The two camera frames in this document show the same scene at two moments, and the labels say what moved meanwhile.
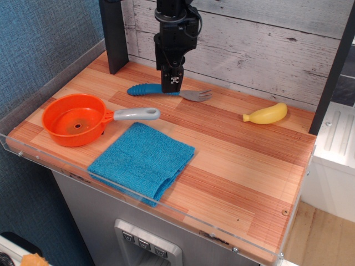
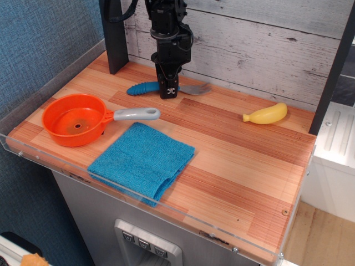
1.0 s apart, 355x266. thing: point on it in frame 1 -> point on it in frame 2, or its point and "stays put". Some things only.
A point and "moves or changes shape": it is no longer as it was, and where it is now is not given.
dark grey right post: [333, 75] stays put
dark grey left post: [113, 25] stays put
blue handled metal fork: [155, 89] moves or changes shape
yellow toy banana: [270, 115] stays put
